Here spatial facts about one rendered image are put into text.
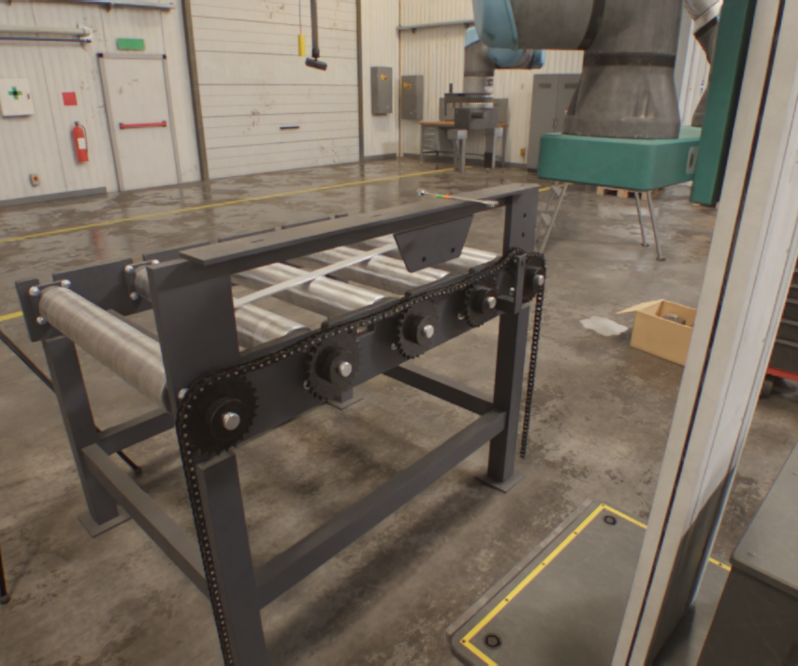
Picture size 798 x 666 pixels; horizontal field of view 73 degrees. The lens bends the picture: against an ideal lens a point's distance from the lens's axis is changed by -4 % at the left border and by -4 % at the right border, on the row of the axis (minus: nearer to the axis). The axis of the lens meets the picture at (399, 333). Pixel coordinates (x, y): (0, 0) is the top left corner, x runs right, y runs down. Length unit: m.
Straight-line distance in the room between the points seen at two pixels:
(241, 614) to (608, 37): 1.36
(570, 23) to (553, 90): 11.08
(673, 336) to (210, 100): 9.53
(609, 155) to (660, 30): 0.16
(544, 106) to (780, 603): 11.31
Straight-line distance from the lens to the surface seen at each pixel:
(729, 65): 0.88
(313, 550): 1.57
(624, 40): 0.79
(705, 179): 0.89
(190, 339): 1.10
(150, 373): 1.27
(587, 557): 1.63
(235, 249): 1.07
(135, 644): 1.93
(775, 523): 1.03
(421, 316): 1.45
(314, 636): 1.82
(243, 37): 11.94
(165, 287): 1.05
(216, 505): 1.26
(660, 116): 0.79
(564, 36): 0.78
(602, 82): 0.79
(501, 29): 0.75
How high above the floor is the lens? 1.43
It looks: 23 degrees down
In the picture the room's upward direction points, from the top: straight up
